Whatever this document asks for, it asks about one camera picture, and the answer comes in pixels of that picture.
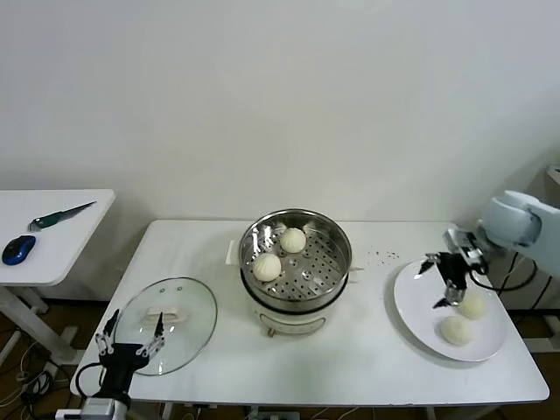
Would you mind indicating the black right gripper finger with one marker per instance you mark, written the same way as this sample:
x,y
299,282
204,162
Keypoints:
x,y
454,294
428,261

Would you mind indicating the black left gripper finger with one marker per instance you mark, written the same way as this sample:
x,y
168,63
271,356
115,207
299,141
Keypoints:
x,y
159,334
105,334

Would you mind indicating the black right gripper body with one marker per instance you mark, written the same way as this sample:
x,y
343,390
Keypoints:
x,y
455,269

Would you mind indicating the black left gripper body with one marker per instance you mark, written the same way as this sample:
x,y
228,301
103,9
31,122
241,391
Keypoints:
x,y
118,367

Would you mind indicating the white steamed baozi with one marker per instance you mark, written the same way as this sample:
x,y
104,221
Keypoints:
x,y
293,240
456,331
267,268
472,306

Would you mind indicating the round glass pot lid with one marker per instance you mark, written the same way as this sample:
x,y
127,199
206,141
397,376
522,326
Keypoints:
x,y
197,306

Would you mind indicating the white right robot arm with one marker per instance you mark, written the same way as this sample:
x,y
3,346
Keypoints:
x,y
512,219

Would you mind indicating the perforated steel steamer basket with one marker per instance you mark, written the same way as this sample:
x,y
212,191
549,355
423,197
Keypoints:
x,y
324,262

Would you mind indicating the dark crumb specks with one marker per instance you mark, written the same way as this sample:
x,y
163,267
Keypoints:
x,y
393,256

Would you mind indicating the large white plate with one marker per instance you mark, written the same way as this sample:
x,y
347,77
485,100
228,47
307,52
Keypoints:
x,y
411,306

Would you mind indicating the small white side table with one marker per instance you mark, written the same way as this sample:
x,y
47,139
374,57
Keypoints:
x,y
79,245

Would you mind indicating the blue computer mouse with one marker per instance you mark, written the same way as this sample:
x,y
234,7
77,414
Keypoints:
x,y
18,249

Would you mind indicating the white electric cooker pot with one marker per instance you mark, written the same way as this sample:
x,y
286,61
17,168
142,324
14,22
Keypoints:
x,y
289,321

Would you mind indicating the large white work table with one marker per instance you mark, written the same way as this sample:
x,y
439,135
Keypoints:
x,y
350,372

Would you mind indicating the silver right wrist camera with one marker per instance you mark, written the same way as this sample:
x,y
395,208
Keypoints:
x,y
459,240

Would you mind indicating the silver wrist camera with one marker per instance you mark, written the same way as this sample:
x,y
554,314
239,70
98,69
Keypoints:
x,y
459,240
67,415

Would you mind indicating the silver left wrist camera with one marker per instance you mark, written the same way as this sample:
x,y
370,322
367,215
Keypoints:
x,y
67,415

